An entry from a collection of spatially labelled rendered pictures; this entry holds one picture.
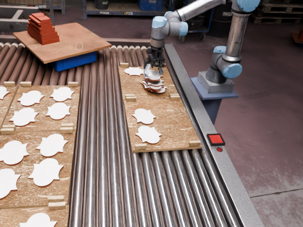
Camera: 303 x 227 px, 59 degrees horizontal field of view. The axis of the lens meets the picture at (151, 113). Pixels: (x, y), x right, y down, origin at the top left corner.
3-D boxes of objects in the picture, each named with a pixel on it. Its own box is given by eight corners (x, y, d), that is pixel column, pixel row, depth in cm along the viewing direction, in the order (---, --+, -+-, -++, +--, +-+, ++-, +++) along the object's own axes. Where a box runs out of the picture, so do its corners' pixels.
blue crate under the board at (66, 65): (75, 45, 213) (75, 33, 207) (97, 61, 196) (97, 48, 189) (37, 54, 195) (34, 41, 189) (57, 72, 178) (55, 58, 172)
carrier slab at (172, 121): (180, 101, 166) (181, 98, 165) (201, 148, 134) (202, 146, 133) (123, 102, 159) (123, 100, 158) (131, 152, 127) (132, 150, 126)
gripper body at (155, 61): (151, 69, 154) (153, 49, 146) (146, 62, 160) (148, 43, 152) (164, 68, 156) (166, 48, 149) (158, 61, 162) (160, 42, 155)
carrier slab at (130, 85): (166, 68, 197) (166, 66, 197) (180, 100, 166) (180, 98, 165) (118, 68, 191) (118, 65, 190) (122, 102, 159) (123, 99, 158)
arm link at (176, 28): (184, 17, 151) (165, 16, 149) (189, 24, 143) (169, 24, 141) (181, 30, 156) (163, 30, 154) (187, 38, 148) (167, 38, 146)
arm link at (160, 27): (170, 20, 140) (153, 20, 138) (167, 41, 146) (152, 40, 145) (166, 15, 146) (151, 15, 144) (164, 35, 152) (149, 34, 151)
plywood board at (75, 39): (76, 24, 221) (76, 22, 220) (111, 47, 194) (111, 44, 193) (13, 35, 193) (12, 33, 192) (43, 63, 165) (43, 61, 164)
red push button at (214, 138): (218, 136, 144) (219, 134, 143) (222, 144, 139) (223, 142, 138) (208, 137, 143) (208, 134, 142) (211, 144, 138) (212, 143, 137)
